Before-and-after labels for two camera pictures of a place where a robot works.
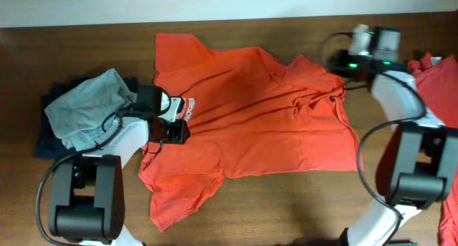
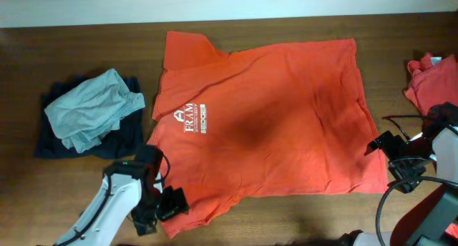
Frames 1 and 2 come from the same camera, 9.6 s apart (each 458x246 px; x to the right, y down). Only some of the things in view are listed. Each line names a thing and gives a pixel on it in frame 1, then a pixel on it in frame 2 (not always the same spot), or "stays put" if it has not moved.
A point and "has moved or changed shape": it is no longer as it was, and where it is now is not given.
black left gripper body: x=172 y=131 -> x=165 y=205
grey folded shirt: x=81 y=115 stays put
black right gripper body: x=345 y=64 -> x=408 y=159
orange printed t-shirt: x=249 y=114 has moved or changed shape
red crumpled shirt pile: x=439 y=79 stays put
